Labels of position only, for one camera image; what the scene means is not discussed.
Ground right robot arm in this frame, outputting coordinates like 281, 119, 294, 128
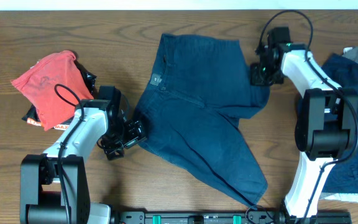
250, 27, 358, 223

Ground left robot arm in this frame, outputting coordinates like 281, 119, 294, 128
19, 86, 146, 224

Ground navy blue denim shorts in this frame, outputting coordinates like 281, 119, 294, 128
134, 34, 270, 206

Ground white patterned garment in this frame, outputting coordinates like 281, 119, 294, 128
320, 175, 358, 205

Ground red folded t-shirt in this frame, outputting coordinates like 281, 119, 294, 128
11, 50, 93, 131

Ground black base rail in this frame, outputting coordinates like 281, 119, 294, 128
108, 204, 352, 224

